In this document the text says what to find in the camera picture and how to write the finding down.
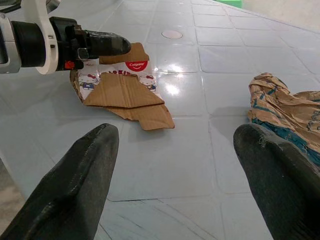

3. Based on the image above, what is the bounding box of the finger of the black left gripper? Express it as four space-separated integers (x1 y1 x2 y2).
84 29 132 57

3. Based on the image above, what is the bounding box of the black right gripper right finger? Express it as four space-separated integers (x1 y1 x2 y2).
232 123 320 240

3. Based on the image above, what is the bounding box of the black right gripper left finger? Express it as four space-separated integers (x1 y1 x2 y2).
0 122 120 240

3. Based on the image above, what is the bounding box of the brown paper bag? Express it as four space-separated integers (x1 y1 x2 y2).
247 72 320 173

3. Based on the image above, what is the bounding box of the flattened Colgate cardboard box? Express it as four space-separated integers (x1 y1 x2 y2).
69 42 175 131

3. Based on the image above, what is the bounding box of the round white table cap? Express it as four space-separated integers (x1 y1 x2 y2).
161 29 184 40

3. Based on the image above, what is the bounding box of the green box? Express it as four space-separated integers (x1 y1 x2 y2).
216 0 243 7

